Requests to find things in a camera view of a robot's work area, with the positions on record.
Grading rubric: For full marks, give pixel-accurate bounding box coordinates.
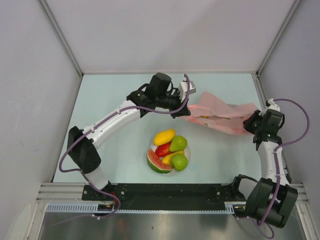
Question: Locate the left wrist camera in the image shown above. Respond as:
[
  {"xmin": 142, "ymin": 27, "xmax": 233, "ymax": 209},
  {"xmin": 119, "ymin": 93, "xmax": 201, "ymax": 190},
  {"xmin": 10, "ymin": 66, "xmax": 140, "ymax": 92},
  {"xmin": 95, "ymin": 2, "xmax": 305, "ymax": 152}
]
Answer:
[{"xmin": 178, "ymin": 75, "xmax": 196, "ymax": 102}]

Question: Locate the white paper plate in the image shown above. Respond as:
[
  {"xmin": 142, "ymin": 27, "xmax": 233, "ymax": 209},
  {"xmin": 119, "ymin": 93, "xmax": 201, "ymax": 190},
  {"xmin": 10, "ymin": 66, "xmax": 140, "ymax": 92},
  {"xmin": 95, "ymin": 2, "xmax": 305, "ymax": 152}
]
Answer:
[{"xmin": 149, "ymin": 144, "xmax": 191, "ymax": 176}]

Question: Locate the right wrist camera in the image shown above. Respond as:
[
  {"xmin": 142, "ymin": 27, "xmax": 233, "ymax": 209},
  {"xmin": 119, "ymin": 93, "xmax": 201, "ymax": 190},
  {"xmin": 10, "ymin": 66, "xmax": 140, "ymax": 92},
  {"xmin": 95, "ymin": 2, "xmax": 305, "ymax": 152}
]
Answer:
[{"xmin": 265, "ymin": 98, "xmax": 280, "ymax": 112}]

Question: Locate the red fake mango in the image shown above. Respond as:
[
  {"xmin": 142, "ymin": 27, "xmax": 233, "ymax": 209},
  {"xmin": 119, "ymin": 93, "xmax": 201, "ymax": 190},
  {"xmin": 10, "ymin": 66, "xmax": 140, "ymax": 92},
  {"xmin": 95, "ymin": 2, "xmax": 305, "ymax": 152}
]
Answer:
[{"xmin": 155, "ymin": 142, "xmax": 171, "ymax": 158}]

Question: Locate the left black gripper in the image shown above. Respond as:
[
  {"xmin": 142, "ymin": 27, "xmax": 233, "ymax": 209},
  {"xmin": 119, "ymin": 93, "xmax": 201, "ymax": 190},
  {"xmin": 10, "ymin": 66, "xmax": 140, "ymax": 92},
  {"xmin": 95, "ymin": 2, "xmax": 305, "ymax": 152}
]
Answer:
[{"xmin": 155, "ymin": 88, "xmax": 191, "ymax": 119}]

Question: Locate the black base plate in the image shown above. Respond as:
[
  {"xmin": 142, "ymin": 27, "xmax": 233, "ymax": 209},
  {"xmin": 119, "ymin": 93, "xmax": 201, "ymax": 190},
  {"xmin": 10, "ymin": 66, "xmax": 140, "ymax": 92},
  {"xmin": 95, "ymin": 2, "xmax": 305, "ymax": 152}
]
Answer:
[{"xmin": 81, "ymin": 183, "xmax": 261, "ymax": 212}]

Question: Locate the white cable duct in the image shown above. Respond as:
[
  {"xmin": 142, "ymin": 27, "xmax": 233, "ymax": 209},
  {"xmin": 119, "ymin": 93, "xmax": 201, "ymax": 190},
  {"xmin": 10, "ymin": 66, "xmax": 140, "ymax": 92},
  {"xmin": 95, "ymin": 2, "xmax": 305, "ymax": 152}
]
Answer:
[{"xmin": 46, "ymin": 202, "xmax": 116, "ymax": 213}]

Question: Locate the green fake fruit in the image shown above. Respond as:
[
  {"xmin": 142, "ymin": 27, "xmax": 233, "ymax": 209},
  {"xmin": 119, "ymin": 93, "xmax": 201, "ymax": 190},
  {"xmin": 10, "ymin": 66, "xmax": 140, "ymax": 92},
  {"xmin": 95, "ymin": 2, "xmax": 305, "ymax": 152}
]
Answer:
[
  {"xmin": 171, "ymin": 153, "xmax": 189, "ymax": 171},
  {"xmin": 169, "ymin": 135, "xmax": 188, "ymax": 152}
]

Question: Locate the red watermelon slice toy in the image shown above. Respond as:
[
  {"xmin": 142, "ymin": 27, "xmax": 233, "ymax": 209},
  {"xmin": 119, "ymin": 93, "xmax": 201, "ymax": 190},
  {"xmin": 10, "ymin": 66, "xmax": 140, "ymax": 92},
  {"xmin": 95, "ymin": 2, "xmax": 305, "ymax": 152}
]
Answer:
[{"xmin": 146, "ymin": 149, "xmax": 173, "ymax": 174}]

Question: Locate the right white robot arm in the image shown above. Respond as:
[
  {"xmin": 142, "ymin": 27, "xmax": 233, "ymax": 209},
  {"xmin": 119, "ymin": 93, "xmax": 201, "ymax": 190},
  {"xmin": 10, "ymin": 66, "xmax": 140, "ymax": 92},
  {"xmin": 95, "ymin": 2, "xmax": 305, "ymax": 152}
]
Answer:
[{"xmin": 230, "ymin": 109, "xmax": 298, "ymax": 228}]

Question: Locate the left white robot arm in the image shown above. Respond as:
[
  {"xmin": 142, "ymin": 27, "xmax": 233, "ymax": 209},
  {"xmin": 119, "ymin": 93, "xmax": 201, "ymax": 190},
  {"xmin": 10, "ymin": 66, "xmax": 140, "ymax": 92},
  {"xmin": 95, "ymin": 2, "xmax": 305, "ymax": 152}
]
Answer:
[{"xmin": 63, "ymin": 72, "xmax": 196, "ymax": 200}]

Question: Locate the yellow fake mango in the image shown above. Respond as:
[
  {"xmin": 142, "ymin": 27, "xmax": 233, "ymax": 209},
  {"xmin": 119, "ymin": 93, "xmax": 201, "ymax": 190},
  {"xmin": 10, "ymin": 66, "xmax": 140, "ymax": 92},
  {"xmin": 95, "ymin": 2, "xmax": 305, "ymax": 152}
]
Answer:
[
  {"xmin": 153, "ymin": 128, "xmax": 176, "ymax": 146},
  {"xmin": 162, "ymin": 150, "xmax": 184, "ymax": 166}
]

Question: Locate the aluminium frame rail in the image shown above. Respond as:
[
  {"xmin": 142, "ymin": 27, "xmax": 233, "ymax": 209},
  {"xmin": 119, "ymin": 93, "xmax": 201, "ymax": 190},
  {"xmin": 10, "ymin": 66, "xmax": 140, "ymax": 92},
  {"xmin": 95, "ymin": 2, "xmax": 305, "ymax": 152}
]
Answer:
[{"xmin": 37, "ymin": 0, "xmax": 84, "ymax": 77}]

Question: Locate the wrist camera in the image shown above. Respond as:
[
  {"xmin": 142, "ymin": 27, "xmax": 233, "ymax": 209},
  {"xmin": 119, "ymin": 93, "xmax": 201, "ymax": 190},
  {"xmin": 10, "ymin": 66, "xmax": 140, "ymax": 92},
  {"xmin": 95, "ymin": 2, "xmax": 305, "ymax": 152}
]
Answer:
[
  {"xmin": 265, "ymin": 98, "xmax": 280, "ymax": 112},
  {"xmin": 178, "ymin": 75, "xmax": 196, "ymax": 102}
]

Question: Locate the pink plastic bag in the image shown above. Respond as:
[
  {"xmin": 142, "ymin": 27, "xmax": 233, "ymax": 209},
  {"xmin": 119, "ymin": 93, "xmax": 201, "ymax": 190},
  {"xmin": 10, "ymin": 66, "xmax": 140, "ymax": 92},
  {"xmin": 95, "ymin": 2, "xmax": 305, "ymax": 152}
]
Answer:
[{"xmin": 181, "ymin": 91, "xmax": 258, "ymax": 135}]

